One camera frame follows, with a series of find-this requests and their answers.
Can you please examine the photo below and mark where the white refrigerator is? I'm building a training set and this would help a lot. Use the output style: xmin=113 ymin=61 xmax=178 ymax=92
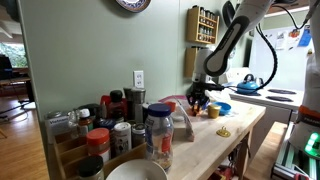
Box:
xmin=249 ymin=25 xmax=314 ymax=91

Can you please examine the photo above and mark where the black lid red jar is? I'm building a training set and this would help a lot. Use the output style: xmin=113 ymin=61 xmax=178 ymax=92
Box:
xmin=108 ymin=90 xmax=125 ymax=122

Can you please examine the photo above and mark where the wooden spice rack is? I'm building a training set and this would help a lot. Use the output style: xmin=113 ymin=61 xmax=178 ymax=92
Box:
xmin=184 ymin=46 xmax=200 ymax=78
xmin=186 ymin=5 xmax=219 ymax=44

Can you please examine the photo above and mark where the white lid spice shaker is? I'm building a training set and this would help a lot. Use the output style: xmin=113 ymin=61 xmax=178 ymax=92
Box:
xmin=114 ymin=122 xmax=132 ymax=156

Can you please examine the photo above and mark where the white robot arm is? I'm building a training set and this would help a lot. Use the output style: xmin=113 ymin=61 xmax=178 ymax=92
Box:
xmin=186 ymin=0 xmax=275 ymax=109

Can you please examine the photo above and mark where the blue lid plastic jar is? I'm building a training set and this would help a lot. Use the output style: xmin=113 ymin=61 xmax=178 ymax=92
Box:
xmin=145 ymin=103 xmax=174 ymax=172

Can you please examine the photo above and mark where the lower wooden spice rack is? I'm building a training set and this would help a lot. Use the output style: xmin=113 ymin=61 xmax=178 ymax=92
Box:
xmin=184 ymin=46 xmax=200 ymax=78

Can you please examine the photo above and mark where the upper wooden spice rack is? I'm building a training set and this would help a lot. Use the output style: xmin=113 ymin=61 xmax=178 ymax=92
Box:
xmin=186 ymin=5 xmax=219 ymax=44

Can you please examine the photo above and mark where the red lid spice jar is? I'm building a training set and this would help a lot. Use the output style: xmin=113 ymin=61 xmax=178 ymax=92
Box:
xmin=86 ymin=128 xmax=111 ymax=163

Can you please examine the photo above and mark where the blue enamel kettle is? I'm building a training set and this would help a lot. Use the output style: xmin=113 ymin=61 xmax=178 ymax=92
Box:
xmin=237 ymin=74 xmax=264 ymax=95

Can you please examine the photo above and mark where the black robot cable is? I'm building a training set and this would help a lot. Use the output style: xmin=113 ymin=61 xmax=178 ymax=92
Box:
xmin=229 ymin=0 xmax=320 ymax=95

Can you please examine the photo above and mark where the brass round disc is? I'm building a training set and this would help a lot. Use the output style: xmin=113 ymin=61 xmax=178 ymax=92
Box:
xmin=216 ymin=127 xmax=231 ymax=137

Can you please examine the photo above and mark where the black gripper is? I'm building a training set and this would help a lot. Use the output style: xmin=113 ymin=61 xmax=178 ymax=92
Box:
xmin=187 ymin=73 xmax=224 ymax=111

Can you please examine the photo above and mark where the wooden spice organizer box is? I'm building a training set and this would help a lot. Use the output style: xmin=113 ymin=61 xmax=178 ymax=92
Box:
xmin=53 ymin=129 xmax=148 ymax=180

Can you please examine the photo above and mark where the white bowl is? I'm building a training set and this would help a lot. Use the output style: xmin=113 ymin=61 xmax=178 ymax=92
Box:
xmin=105 ymin=159 xmax=168 ymax=180

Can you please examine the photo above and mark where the white wall outlet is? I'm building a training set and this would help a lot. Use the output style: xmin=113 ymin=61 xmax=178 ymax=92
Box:
xmin=133 ymin=70 xmax=144 ymax=88

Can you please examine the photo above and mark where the white electric stove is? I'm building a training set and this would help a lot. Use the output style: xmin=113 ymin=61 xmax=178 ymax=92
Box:
xmin=226 ymin=66 xmax=305 ymax=158

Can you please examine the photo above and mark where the light blue plastic bowl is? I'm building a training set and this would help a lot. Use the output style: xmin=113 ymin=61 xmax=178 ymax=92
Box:
xmin=215 ymin=102 xmax=231 ymax=116

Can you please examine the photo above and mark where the decorative wall plate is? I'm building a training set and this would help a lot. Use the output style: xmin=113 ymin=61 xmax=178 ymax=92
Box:
xmin=115 ymin=0 xmax=151 ymax=13

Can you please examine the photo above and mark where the steel pepper grinder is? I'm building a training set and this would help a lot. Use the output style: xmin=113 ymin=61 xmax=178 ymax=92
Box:
xmin=131 ymin=87 xmax=146 ymax=123

